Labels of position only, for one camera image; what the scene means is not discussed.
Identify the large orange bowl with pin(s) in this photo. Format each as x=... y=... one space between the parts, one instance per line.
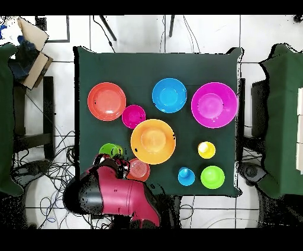
x=153 y=142

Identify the small red-orange bowl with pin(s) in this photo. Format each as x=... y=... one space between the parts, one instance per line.
x=140 y=170

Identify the green cup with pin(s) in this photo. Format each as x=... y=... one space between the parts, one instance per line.
x=106 y=149

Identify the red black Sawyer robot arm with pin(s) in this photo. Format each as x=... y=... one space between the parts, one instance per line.
x=118 y=194

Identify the small crimson bowl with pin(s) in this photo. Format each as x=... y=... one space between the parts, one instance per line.
x=132 y=117

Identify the blue bowl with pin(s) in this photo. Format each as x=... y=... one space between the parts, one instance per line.
x=169 y=95

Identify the wide red-orange bowl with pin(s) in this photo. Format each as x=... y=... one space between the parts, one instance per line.
x=106 y=101

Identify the dark green tablecloth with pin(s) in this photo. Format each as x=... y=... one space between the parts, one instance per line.
x=142 y=68

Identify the yellow cup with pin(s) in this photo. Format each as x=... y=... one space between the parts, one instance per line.
x=208 y=151

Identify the blue cup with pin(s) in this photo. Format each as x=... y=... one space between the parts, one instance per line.
x=187 y=178

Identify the large magenta bowl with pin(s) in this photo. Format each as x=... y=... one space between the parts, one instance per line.
x=214 y=105

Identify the green bowl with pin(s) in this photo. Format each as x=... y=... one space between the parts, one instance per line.
x=212 y=177

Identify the black tripod leg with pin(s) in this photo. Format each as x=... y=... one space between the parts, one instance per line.
x=171 y=26
x=107 y=27

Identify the black cabinet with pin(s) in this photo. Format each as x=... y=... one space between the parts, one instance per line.
x=259 y=106

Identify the dark green side cloth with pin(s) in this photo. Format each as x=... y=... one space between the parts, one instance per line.
x=284 y=118
x=6 y=118

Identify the dark blue cloth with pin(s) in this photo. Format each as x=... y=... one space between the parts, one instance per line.
x=23 y=59

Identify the cardboard box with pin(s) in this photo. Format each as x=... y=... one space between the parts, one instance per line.
x=35 y=34

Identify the black stool frame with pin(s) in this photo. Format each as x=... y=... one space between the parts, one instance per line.
x=48 y=106

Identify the grey pedestal foot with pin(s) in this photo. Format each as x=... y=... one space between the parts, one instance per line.
x=252 y=172

